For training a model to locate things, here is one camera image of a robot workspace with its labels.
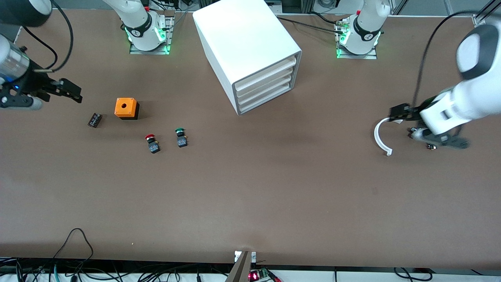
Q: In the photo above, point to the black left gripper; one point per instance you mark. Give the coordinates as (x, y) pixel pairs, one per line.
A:
(413, 111)

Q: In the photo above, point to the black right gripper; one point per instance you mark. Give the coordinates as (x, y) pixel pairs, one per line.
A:
(36, 83)

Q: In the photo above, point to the red push button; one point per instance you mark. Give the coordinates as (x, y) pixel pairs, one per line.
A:
(153, 147)

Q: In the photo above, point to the white plastic drawer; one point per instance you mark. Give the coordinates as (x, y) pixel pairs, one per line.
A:
(266, 97)
(266, 89)
(266, 72)
(266, 81)

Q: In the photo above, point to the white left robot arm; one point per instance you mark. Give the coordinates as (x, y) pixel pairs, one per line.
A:
(469, 98)

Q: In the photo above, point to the green push button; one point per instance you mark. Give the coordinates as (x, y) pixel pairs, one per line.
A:
(181, 141)

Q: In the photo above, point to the white drawer cabinet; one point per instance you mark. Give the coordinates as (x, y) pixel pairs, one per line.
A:
(242, 35)

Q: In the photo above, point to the white curved plastic hook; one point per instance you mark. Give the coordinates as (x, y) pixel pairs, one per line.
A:
(376, 137)

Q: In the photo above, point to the small black contact block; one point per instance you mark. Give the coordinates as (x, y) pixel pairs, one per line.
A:
(95, 120)

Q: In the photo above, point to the green circuit board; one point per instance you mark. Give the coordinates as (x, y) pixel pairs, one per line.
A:
(258, 274)

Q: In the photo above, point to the orange button enclosure box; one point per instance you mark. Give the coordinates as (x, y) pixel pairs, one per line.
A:
(125, 107)

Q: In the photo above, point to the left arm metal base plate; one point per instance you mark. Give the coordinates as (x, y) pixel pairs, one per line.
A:
(356, 56)

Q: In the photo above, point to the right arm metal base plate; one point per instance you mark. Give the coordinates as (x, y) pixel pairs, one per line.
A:
(148, 52)

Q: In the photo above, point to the aluminium frame profile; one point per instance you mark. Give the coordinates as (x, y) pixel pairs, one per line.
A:
(479, 18)

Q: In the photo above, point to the white pole bracket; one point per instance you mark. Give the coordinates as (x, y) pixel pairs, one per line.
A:
(253, 256)

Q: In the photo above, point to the grey metal camera pole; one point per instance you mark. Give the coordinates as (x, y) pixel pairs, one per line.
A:
(239, 270)

